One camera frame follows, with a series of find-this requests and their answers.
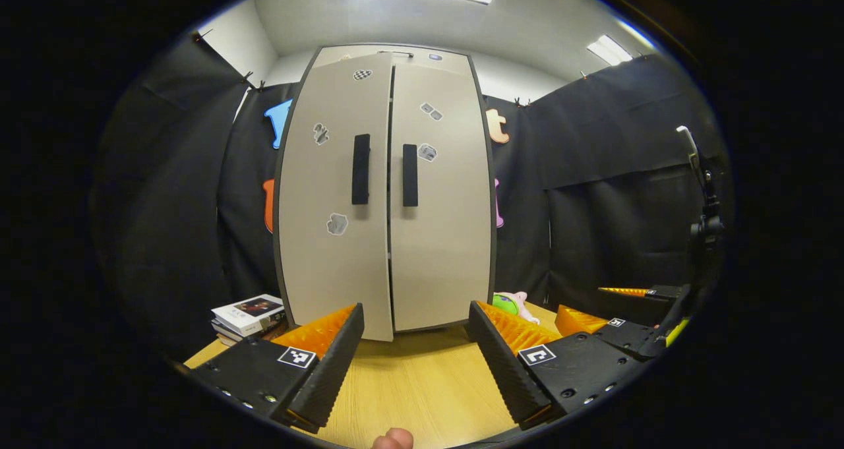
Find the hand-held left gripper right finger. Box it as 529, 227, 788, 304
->
467, 300, 650, 431

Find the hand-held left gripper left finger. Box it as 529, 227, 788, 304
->
188, 303, 365, 434

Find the light grey cabinet door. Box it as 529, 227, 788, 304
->
274, 53, 394, 342
389, 52, 497, 333

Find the grey shoe cabinet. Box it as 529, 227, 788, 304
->
272, 44, 498, 342

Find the green and pink plush toy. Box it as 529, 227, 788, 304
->
493, 291, 540, 324

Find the black stand with white tip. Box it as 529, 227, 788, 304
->
676, 126, 726, 285

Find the white cover book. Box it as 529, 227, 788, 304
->
211, 294, 286, 336

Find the black backdrop cloth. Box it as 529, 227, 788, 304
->
92, 30, 729, 364

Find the small ceiling light panel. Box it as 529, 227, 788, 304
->
587, 35, 634, 66

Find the black door handle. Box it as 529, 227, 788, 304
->
402, 144, 419, 208
351, 134, 371, 206

